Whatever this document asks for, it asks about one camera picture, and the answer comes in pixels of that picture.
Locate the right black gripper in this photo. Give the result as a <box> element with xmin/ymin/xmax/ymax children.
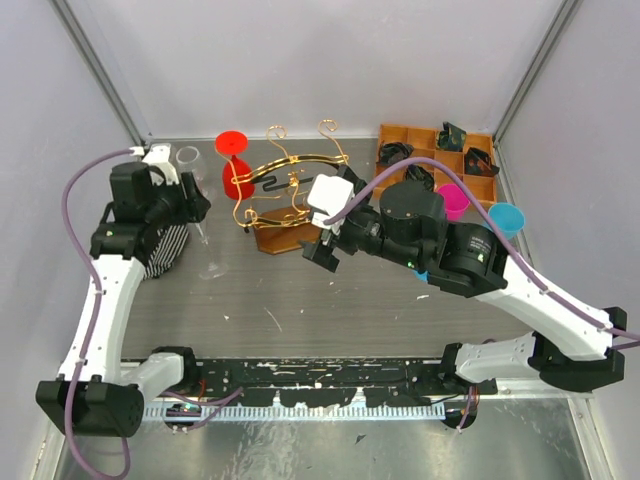
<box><xmin>297</xmin><ymin>184</ymin><xmax>426</xmax><ymax>270</ymax></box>

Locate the red wine glass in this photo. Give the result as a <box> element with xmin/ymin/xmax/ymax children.
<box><xmin>215</xmin><ymin>130</ymin><xmax>255</xmax><ymax>200</ymax></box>

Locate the black white striped cloth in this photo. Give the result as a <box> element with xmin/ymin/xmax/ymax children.
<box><xmin>143</xmin><ymin>225</ymin><xmax>189</xmax><ymax>280</ymax></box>

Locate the clear wine glass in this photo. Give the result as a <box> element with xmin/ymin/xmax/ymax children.
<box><xmin>175</xmin><ymin>146</ymin><xmax>207</xmax><ymax>184</ymax></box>
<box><xmin>194</xmin><ymin>175</ymin><xmax>228</xmax><ymax>281</ymax></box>

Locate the pink wine glass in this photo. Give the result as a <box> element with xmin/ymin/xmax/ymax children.
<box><xmin>436</xmin><ymin>183</ymin><xmax>471</xmax><ymax>221</ymax></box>

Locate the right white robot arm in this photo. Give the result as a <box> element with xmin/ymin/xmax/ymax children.
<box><xmin>303</xmin><ymin>166</ymin><xmax>627</xmax><ymax>394</ymax></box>

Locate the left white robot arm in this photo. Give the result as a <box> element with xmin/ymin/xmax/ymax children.
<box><xmin>35</xmin><ymin>160</ymin><xmax>210</xmax><ymax>438</ymax></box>

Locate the black sock in tray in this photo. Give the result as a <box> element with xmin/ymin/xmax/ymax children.
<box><xmin>377</xmin><ymin>142</ymin><xmax>414</xmax><ymax>167</ymax></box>
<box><xmin>404</xmin><ymin>164</ymin><xmax>435</xmax><ymax>192</ymax></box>

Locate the wooden compartment tray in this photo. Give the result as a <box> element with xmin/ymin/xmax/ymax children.
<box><xmin>378</xmin><ymin>123</ymin><xmax>498</xmax><ymax>210</ymax></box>

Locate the patterned dark sock in tray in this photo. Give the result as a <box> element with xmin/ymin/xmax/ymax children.
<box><xmin>436</xmin><ymin>122</ymin><xmax>467</xmax><ymax>152</ymax></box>

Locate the dark sock right tray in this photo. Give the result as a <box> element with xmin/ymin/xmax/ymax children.
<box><xmin>464</xmin><ymin>147</ymin><xmax>500</xmax><ymax>177</ymax></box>

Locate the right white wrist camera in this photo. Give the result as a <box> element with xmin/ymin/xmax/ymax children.
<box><xmin>307</xmin><ymin>174</ymin><xmax>354</xmax><ymax>235</ymax></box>

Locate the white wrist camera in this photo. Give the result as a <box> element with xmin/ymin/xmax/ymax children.
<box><xmin>130</xmin><ymin>143</ymin><xmax>180</xmax><ymax>186</ymax></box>
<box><xmin>307</xmin><ymin>174</ymin><xmax>354</xmax><ymax>235</ymax></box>

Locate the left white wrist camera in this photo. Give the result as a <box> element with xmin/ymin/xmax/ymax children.
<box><xmin>130</xmin><ymin>143</ymin><xmax>180</xmax><ymax>186</ymax></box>

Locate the gold wire wine glass rack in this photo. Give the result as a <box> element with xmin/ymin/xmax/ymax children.
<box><xmin>232</xmin><ymin>119</ymin><xmax>349</xmax><ymax>255</ymax></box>

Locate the black mounting base plate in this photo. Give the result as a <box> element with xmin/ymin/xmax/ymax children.
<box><xmin>175</xmin><ymin>357</ymin><xmax>468</xmax><ymax>408</ymax></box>

